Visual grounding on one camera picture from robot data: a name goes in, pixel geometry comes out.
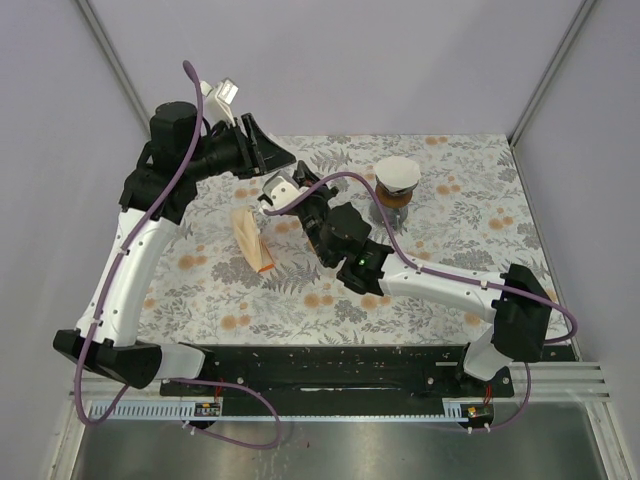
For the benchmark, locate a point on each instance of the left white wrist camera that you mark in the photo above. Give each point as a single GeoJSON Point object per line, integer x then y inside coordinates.
{"type": "Point", "coordinates": [218, 99]}

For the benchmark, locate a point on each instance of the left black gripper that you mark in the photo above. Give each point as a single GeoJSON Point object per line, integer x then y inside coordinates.
{"type": "Point", "coordinates": [258, 153]}

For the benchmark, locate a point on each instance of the coffee filter paper pack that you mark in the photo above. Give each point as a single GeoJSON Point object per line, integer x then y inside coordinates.
{"type": "Point", "coordinates": [249, 240]}

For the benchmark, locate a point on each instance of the left aluminium frame post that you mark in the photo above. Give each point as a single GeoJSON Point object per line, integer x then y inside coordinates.
{"type": "Point", "coordinates": [116, 66]}

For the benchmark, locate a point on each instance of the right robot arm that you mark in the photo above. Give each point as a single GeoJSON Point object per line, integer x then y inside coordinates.
{"type": "Point", "coordinates": [514, 302]}

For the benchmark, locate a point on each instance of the white paper coffee filter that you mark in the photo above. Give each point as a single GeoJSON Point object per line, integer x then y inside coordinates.
{"type": "Point", "coordinates": [397, 168]}

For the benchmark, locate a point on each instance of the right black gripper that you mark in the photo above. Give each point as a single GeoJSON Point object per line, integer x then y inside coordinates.
{"type": "Point", "coordinates": [321, 191]}

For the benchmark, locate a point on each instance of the floral table mat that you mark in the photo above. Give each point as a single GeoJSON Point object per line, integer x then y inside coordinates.
{"type": "Point", "coordinates": [468, 211]}

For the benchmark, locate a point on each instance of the aluminium frame post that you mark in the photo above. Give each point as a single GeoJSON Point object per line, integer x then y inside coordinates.
{"type": "Point", "coordinates": [553, 68]}
{"type": "Point", "coordinates": [116, 66]}

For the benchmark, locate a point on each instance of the right aluminium frame post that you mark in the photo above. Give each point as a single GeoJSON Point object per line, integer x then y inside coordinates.
{"type": "Point", "coordinates": [553, 68]}

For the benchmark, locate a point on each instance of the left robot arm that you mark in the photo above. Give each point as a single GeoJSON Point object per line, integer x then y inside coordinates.
{"type": "Point", "coordinates": [105, 339]}

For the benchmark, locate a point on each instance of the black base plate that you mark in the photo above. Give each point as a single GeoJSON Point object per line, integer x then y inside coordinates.
{"type": "Point", "coordinates": [338, 381]}

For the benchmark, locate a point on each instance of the aluminium front rail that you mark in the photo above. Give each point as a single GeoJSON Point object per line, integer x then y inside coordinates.
{"type": "Point", "coordinates": [550, 382]}

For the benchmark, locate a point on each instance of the white slotted cable duct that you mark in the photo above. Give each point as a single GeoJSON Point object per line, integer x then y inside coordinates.
{"type": "Point", "coordinates": [166, 410]}

